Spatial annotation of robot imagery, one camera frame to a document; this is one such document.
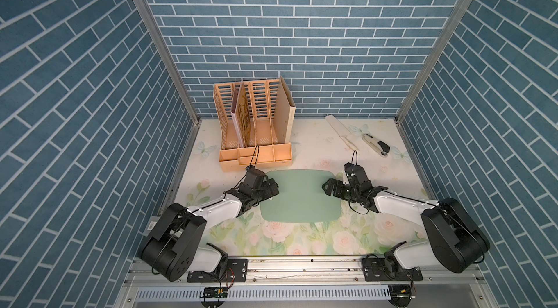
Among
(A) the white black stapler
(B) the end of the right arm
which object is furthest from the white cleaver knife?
(B) the end of the right arm

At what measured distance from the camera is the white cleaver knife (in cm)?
111

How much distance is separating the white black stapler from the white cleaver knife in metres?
0.07

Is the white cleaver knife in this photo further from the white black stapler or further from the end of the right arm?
the end of the right arm

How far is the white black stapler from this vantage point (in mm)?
1062
